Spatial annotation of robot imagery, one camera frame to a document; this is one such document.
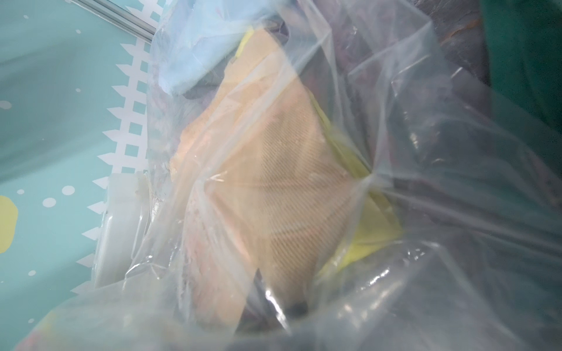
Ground tan garment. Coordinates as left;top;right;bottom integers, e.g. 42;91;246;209
170;29;359;328

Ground clear plastic vacuum bag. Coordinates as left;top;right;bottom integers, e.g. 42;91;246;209
17;1;561;350

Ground green trousers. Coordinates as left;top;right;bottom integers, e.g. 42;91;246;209
480;0;561;132

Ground yellow green folded garment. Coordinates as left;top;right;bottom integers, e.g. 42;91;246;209
234;25;405;277

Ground light blue folded garment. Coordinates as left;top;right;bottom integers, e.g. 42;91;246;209
153;1;287;95

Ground translucent plastic storage box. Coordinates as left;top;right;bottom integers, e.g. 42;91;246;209
92;172;151;288

